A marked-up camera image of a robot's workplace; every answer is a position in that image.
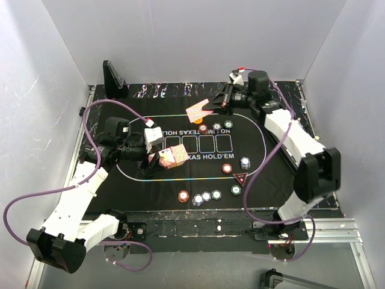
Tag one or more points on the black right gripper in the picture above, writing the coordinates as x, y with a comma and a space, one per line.
220, 101

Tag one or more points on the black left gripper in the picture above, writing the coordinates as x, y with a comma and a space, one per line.
148, 166

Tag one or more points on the green chips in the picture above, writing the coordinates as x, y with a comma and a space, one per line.
228, 124

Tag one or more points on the red playing card box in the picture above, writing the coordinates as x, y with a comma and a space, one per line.
173, 156

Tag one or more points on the blue chips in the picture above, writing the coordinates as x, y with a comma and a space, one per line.
245, 163
216, 126

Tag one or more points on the red back card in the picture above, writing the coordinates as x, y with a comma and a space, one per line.
196, 112

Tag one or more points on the red chips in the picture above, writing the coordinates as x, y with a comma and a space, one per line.
227, 168
203, 129

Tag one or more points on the red poker chip stack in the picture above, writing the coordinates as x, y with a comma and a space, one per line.
183, 196

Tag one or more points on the blue poker chip stack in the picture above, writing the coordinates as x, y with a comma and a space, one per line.
197, 200

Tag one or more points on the blue chip aside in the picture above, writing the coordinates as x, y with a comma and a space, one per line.
206, 196

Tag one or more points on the green poker chip stack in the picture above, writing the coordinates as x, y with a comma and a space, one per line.
216, 195

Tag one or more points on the red triangular acrylic marker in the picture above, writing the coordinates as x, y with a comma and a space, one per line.
241, 178

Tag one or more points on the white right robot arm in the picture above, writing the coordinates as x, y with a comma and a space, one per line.
318, 172

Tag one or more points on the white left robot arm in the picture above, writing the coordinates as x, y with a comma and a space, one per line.
61, 241

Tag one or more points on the black poker table mat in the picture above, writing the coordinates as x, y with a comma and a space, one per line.
126, 189

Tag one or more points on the black card shoe stand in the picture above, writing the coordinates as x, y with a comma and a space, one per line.
115, 86

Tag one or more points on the black white chess board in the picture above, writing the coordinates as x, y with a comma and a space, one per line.
283, 151

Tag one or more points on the black case bottom corner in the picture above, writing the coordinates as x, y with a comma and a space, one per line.
271, 279

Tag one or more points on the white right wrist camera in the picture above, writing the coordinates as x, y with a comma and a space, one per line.
236, 78

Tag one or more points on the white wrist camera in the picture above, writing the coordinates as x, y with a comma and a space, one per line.
236, 78
153, 137

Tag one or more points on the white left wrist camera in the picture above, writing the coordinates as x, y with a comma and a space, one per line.
153, 137

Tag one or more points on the black wall clip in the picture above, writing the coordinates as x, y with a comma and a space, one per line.
82, 111

